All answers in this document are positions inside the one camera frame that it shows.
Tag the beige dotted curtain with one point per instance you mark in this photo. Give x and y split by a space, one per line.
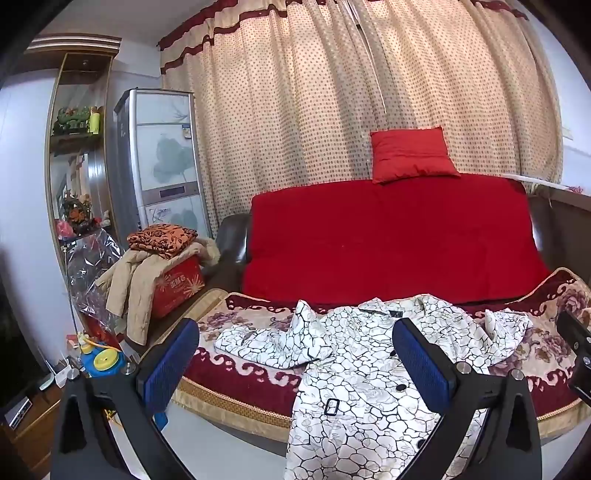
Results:
286 93

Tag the wooden display shelf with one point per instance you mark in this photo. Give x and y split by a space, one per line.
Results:
75 166

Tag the white black patterned coat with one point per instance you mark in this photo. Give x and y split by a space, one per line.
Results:
357 413

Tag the blue yellow toy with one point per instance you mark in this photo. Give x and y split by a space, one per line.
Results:
98 359

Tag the clear plastic wrap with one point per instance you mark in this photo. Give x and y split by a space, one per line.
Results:
85 259

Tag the red sofa back cover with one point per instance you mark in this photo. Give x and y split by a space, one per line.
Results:
463 239

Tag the floral plush seat blanket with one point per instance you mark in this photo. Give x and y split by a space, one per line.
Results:
258 400

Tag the beige coat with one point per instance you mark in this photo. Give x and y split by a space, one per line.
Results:
130 283

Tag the orange black folded garment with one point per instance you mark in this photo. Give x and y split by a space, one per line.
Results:
165 240

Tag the red gift box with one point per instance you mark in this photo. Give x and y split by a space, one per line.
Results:
175 286

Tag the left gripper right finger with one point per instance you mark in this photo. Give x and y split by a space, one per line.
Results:
508 445

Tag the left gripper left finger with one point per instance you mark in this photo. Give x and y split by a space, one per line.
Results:
84 446

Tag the dark leather sofa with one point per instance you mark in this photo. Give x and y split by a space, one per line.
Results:
561 229

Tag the red cushion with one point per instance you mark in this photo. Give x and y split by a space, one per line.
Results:
409 153

